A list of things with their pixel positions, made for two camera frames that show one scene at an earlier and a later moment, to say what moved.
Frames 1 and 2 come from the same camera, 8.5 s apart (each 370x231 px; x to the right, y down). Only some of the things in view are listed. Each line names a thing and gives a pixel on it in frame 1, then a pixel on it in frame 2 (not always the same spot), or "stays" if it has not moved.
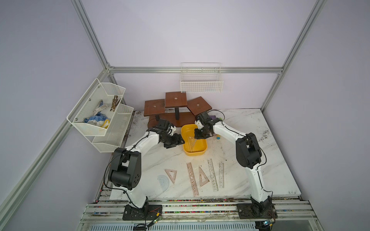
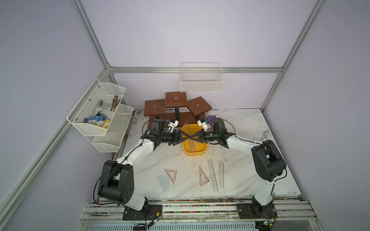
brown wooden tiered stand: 175,109 stays
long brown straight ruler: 192,179 -> 191,141
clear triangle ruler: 205,179 stays
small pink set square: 172,178 stays
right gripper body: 202,133 -> 209,135
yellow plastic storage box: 192,147 stays
